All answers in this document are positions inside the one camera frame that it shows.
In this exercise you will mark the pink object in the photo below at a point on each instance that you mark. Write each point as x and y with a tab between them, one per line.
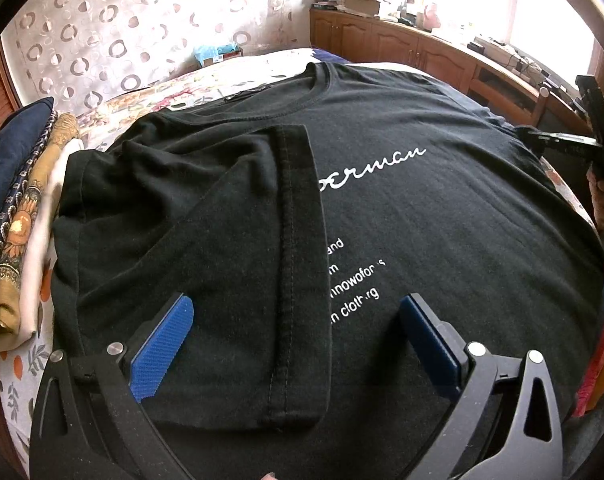
432	15

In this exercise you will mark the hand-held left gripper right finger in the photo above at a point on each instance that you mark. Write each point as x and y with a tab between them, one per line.
427	345

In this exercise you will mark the olive folded garment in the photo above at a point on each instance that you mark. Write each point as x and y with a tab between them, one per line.
56	135

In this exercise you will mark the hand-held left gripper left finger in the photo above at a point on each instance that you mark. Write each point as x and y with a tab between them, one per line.
161	345

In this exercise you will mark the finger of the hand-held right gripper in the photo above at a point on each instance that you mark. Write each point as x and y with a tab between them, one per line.
594	110
562	140

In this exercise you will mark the blue plastic bag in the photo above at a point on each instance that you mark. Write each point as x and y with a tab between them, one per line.
211	52

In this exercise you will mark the person's dark trousers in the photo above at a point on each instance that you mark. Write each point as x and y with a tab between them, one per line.
592	445

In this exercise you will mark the wooden headboard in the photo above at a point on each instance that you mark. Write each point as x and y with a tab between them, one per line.
6	75

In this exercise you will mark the window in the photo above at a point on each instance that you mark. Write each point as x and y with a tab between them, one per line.
532	10

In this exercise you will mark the wooden cabinet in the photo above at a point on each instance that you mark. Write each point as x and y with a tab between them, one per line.
397	40

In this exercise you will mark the circle patterned curtain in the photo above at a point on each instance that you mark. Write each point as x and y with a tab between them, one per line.
131	10

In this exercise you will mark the grey electronic device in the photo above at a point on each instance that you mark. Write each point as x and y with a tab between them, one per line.
502	52

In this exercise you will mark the black printed t-shirt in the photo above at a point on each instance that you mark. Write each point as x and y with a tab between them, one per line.
407	220

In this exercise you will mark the dark floral patterned folded garment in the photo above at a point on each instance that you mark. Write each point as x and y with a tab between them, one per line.
16	230

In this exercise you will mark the person's right hand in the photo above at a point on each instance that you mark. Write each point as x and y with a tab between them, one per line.
601	210

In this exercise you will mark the cream folded garment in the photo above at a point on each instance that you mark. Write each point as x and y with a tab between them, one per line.
36	270

